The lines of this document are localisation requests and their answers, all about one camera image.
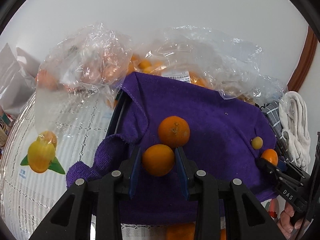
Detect black basket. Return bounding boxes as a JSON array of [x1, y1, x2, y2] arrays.
[[106, 88, 133, 141]]

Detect cluster of bagged tangerines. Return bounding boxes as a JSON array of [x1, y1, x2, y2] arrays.
[[36, 45, 130, 93]]

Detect brown wooden frame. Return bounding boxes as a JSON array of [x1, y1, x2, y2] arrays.
[[290, 26, 318, 93]]

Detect purple towel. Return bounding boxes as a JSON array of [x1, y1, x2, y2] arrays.
[[66, 71, 278, 224]]

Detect large round orange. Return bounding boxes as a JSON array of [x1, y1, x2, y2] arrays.
[[158, 116, 191, 148]]

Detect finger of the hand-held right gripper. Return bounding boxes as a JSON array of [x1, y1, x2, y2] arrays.
[[256, 157, 281, 181], [276, 159, 290, 174]]

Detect white plastic bag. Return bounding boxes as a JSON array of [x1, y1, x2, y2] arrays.
[[0, 42, 40, 118]]

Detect small orange kumquat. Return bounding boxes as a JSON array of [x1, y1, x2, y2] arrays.
[[261, 149, 279, 166]]

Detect medium round orange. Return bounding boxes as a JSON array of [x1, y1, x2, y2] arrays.
[[142, 144, 175, 177]]

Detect labelled clear plastic bag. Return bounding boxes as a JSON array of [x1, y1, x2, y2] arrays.
[[130, 25, 292, 105]]

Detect printed carton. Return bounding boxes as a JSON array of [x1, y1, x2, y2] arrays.
[[0, 112, 13, 148]]

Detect person's right hand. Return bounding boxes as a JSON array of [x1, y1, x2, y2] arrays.
[[277, 201, 304, 239]]

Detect white cloth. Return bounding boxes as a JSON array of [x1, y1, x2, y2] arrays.
[[278, 91, 312, 172]]

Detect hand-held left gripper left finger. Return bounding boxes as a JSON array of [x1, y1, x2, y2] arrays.
[[30, 146, 142, 240]]

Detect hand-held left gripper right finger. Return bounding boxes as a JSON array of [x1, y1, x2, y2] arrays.
[[174, 146, 287, 240]]

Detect grey checked cloth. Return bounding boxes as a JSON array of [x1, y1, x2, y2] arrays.
[[261, 101, 292, 164]]

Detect small yellow kumquat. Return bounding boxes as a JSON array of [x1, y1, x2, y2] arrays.
[[251, 136, 263, 150]]

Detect white lace fruit-print tablecloth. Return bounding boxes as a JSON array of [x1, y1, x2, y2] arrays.
[[0, 87, 278, 240]]

